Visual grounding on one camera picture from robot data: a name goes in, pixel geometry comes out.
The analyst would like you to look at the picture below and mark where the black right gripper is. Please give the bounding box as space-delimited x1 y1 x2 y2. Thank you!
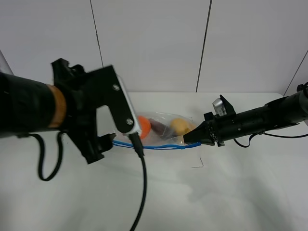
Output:
183 95 237 147

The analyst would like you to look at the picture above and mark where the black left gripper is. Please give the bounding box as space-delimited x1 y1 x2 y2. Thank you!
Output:
51 58 115 164

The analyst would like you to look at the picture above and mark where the clear zip bag blue strip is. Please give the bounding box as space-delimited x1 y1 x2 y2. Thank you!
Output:
112 110 202 152

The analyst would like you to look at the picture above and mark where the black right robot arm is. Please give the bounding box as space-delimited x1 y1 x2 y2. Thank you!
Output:
183 84 308 147

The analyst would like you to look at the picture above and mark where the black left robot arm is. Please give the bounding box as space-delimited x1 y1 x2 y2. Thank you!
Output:
0 59 115 164

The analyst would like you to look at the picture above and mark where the yellow bell pepper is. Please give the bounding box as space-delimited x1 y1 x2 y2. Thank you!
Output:
170 118 196 136

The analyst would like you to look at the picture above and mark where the purple eggplant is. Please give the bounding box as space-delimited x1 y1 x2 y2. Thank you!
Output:
149 118 177 140

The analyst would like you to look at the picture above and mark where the orange fruit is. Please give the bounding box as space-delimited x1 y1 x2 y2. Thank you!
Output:
138 115 151 139

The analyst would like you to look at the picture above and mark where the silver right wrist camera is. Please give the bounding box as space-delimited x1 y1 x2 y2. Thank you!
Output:
212 98 227 116

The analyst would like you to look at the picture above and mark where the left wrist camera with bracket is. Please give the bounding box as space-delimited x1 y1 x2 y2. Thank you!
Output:
82 65 141 135

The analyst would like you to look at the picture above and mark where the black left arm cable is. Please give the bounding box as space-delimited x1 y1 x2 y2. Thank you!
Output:
16 131 147 231

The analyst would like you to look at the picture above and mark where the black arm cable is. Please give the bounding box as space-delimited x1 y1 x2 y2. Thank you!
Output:
16 131 147 231
232 131 308 148

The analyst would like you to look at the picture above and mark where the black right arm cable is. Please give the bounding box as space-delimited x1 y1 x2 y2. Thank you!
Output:
232 131 308 148

